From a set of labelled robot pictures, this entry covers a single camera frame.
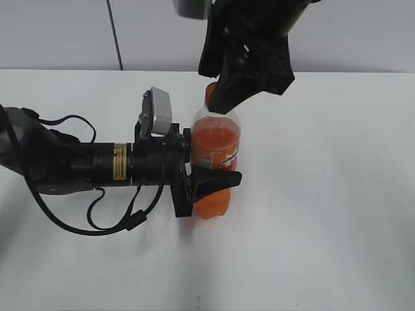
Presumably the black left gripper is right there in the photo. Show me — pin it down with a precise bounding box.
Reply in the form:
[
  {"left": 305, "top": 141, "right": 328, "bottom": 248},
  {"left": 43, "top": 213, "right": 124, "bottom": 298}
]
[{"left": 131, "top": 123, "right": 243, "bottom": 217}]

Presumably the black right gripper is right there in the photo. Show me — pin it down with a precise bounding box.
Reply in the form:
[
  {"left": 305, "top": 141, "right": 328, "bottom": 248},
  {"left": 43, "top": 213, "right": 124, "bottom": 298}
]
[{"left": 198, "top": 0, "right": 296, "bottom": 115}]

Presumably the orange bottle cap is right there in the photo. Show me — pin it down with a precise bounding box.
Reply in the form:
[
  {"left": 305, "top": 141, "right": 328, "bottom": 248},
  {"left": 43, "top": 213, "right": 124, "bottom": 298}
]
[{"left": 205, "top": 82, "right": 217, "bottom": 107}]

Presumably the orange soda plastic bottle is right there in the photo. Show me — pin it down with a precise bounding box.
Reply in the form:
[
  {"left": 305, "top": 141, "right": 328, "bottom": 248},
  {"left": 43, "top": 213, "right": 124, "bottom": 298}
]
[{"left": 190, "top": 103, "right": 243, "bottom": 220}]

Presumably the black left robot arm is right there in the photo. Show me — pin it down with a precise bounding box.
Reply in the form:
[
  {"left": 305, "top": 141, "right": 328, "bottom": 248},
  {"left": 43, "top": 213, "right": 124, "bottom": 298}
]
[{"left": 1, "top": 107, "right": 242, "bottom": 218}]

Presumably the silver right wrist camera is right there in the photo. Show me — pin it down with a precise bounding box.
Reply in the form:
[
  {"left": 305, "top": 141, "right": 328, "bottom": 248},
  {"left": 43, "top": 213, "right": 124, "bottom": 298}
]
[{"left": 172, "top": 0, "right": 212, "bottom": 20}]

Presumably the black looping camera cable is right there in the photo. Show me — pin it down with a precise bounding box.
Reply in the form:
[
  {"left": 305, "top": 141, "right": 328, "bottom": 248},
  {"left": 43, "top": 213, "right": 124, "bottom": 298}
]
[{"left": 6, "top": 113, "right": 165, "bottom": 236}]

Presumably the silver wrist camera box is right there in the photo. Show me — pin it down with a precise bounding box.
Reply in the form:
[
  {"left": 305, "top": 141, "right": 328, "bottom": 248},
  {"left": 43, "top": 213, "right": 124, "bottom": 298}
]
[{"left": 138, "top": 87, "right": 172, "bottom": 139}]

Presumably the black left wall cable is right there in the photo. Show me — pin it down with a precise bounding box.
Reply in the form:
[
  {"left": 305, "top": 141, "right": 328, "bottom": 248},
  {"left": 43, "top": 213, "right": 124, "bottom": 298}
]
[{"left": 105, "top": 0, "right": 125, "bottom": 71}]

